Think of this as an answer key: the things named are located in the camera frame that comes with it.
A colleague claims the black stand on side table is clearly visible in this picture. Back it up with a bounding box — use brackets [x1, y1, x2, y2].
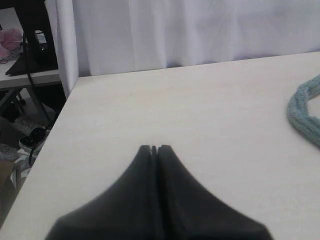
[0, 0, 58, 76]

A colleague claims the white curtain backdrop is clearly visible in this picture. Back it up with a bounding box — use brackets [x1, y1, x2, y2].
[45, 0, 320, 96]

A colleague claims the black cable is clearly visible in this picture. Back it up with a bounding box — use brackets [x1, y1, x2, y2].
[21, 34, 55, 167]

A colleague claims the pink plush toy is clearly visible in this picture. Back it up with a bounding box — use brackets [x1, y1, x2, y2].
[0, 28, 23, 60]

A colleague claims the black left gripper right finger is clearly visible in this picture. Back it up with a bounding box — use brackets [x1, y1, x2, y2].
[157, 145, 273, 240]

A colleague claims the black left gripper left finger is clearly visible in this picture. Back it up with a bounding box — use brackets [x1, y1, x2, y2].
[46, 145, 160, 240]

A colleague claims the black round object on floor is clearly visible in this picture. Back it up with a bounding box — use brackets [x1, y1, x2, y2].
[19, 127, 47, 148]

